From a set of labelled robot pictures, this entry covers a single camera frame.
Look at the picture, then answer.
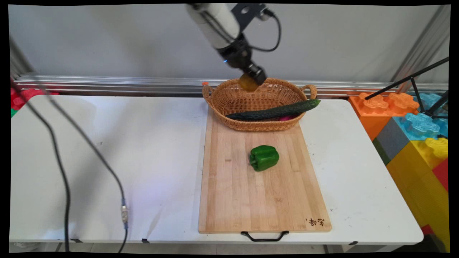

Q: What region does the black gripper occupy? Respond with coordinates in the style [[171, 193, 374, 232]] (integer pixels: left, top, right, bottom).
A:
[[218, 34, 268, 86]]

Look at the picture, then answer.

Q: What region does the yellow bell pepper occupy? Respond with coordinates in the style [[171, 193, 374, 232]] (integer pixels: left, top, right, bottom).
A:
[[239, 73, 260, 92]]

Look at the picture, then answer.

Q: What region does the woven wicker basket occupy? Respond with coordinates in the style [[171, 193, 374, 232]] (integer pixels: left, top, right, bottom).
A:
[[202, 78, 318, 132]]

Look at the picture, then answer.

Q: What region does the dark green cucumber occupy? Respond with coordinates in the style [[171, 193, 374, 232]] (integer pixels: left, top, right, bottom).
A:
[[226, 99, 321, 121]]

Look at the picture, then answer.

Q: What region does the green bell pepper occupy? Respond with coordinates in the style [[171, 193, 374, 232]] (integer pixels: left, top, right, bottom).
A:
[[249, 145, 280, 172]]

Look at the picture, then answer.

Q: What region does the wooden cutting board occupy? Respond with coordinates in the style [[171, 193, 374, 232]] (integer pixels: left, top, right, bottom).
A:
[[198, 106, 332, 234]]

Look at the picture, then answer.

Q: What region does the orange giant building block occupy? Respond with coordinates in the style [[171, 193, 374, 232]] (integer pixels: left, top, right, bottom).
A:
[[349, 92, 420, 142]]

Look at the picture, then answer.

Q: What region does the grey giant building block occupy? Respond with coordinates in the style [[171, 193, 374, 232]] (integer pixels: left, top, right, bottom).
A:
[[373, 118, 411, 166]]

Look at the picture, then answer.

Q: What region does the black tripod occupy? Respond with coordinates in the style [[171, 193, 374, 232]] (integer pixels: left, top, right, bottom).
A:
[[365, 57, 449, 120]]

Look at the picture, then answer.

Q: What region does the blue giant building block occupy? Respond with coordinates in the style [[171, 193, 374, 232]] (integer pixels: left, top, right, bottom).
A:
[[393, 94, 449, 141]]

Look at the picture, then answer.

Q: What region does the yellow giant building block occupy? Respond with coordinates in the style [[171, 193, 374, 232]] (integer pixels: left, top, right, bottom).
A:
[[386, 138, 450, 252]]

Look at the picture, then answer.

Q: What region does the red giant building block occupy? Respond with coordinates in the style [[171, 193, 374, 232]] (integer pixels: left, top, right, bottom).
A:
[[432, 159, 449, 193]]

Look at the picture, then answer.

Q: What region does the red building blocks pile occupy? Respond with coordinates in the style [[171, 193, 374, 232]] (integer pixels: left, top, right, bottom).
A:
[[10, 87, 60, 112]]

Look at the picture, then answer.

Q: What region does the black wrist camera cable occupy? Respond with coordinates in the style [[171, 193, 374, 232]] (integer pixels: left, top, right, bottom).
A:
[[249, 10, 282, 53]]

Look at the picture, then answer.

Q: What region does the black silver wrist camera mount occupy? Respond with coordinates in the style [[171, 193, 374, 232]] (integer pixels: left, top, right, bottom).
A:
[[231, 4, 276, 32]]

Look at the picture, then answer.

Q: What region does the aluminium rail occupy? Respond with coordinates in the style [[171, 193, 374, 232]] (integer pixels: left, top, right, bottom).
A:
[[14, 74, 449, 96]]

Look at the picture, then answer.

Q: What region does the black cutting board handle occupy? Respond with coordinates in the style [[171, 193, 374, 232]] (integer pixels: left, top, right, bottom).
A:
[[241, 230, 290, 242]]

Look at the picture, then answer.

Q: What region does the diagonal aluminium post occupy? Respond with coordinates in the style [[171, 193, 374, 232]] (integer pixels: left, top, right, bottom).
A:
[[391, 5, 451, 94]]

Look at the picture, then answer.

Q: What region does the black cable with metal connector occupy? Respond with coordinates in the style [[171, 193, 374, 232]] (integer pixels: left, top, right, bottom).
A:
[[34, 81, 129, 254]]

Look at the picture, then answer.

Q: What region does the plain black cable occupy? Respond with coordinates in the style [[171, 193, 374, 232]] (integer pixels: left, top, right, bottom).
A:
[[10, 77, 71, 253]]

